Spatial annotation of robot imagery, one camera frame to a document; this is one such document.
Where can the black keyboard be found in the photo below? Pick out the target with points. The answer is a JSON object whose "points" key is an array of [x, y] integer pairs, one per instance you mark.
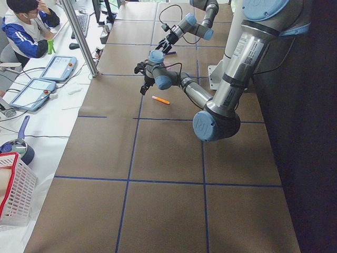
{"points": [[83, 21]]}

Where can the orange highlighter pen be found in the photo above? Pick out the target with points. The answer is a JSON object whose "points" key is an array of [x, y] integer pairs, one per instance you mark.
{"points": [[161, 100]]}

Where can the small steel cup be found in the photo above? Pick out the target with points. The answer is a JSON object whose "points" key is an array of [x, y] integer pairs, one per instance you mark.
{"points": [[107, 27]]}

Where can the black computer monitor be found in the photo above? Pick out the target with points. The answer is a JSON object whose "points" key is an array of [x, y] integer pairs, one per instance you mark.
{"points": [[97, 11]]}

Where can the aluminium frame post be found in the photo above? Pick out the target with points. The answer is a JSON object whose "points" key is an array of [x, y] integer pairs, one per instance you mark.
{"points": [[86, 53]]}

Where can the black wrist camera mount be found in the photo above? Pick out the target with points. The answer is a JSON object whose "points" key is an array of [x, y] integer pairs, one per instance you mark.
{"points": [[168, 28], [140, 67]]}

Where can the seated person in jacket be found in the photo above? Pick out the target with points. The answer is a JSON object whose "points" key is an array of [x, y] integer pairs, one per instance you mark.
{"points": [[27, 25]]}

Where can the blue teach pendant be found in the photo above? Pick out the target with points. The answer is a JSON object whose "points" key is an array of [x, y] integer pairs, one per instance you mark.
{"points": [[59, 68], [33, 95]]}

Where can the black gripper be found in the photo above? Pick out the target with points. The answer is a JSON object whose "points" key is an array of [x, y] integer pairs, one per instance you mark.
{"points": [[170, 38], [147, 80]]}

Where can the black computer mouse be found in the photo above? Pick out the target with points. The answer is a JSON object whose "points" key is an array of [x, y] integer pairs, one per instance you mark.
{"points": [[73, 46]]}

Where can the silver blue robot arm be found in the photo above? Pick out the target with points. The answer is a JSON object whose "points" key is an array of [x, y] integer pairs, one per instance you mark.
{"points": [[254, 26], [189, 24]]}

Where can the upper blue teach pendant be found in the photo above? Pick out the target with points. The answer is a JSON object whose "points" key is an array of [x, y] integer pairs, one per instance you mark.
{"points": [[59, 68]]}

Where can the white plastic basket red rim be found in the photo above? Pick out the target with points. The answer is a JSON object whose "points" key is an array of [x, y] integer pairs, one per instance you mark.
{"points": [[17, 186]]}

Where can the lower blue teach pendant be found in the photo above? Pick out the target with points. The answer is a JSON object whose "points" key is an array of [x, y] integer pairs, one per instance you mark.
{"points": [[33, 95]]}

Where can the blue handled saucepan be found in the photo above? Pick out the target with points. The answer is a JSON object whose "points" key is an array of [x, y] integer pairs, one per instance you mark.
{"points": [[19, 145]]}

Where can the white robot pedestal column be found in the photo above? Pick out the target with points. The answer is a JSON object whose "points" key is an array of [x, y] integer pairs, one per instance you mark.
{"points": [[216, 71]]}

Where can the pink mesh pen holder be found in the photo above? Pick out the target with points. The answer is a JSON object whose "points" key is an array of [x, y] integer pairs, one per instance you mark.
{"points": [[167, 64]]}

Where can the lower black orange connector block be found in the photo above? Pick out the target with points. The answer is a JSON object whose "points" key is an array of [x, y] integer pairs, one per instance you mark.
{"points": [[98, 52]]}

